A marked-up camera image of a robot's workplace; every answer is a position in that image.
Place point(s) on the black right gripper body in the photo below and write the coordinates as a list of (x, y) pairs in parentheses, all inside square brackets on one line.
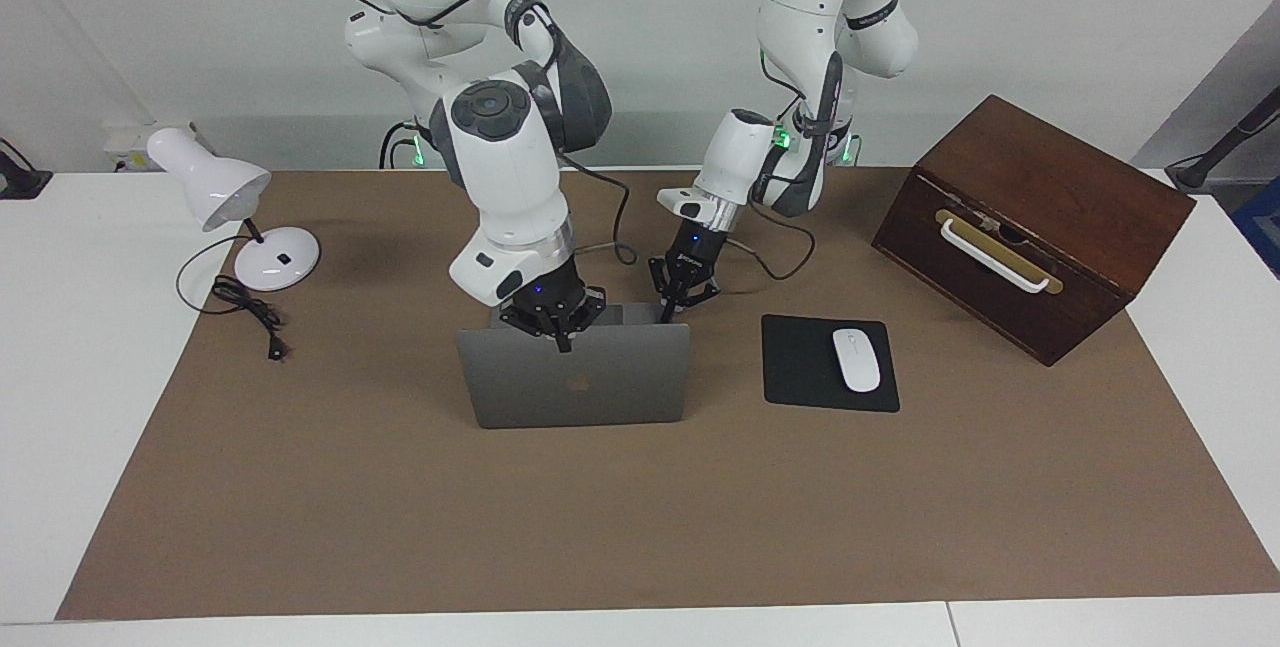
[(548, 292)]

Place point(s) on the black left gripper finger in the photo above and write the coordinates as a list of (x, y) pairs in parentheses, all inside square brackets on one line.
[(700, 291), (662, 282)]

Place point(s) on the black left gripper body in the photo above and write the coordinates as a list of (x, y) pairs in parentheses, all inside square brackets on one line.
[(695, 249)]

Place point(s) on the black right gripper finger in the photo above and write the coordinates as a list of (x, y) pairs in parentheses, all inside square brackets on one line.
[(530, 322), (592, 312)]

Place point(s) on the grey laptop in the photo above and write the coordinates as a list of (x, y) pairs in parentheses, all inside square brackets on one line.
[(575, 387)]

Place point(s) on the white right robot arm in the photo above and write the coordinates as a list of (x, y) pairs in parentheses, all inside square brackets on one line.
[(510, 167)]

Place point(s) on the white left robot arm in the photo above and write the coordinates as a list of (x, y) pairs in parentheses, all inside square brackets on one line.
[(800, 7)]

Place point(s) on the black mouse pad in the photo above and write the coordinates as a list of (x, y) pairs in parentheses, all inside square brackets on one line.
[(800, 367)]

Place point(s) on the white computer mouse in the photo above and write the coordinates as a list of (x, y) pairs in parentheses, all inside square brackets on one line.
[(857, 362)]

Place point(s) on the brown table mat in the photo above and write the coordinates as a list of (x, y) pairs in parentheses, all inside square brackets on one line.
[(640, 517)]

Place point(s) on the white desk lamp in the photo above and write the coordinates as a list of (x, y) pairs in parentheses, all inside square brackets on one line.
[(210, 182)]

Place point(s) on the dark wooden box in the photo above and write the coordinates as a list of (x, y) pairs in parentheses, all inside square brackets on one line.
[(1080, 187)]

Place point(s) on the black tripod leg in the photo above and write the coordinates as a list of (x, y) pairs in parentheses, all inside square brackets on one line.
[(1215, 157)]

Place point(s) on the black stand foot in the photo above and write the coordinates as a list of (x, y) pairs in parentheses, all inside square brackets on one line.
[(20, 182)]

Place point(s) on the blue object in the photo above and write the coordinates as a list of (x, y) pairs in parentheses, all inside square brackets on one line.
[(1262, 227)]

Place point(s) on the white wall socket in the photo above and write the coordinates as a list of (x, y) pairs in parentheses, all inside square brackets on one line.
[(125, 142)]

